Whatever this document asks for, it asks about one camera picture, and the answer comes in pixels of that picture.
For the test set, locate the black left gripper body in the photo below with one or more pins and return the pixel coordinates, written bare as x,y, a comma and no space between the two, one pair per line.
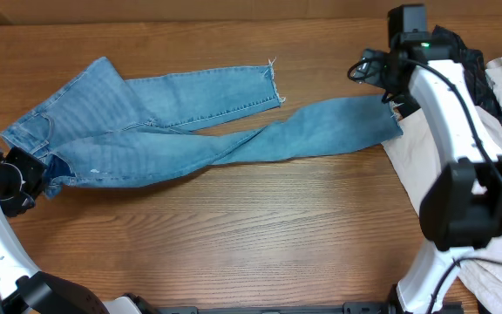
19,180

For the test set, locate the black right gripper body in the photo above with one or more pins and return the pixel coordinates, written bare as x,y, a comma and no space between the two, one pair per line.
374,69

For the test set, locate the blue denim jeans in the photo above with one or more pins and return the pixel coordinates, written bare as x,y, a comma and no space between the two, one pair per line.
102,131

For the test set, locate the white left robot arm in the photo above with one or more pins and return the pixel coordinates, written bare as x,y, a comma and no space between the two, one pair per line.
24,288

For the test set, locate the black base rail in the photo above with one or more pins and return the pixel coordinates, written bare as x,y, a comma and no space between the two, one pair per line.
132,304

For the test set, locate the black dark garment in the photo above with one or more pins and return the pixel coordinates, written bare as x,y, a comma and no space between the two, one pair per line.
475,78

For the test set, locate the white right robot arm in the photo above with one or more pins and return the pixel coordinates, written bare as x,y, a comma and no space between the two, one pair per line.
407,33

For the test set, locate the beige cloth garment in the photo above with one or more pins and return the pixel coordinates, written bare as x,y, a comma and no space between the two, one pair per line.
451,169

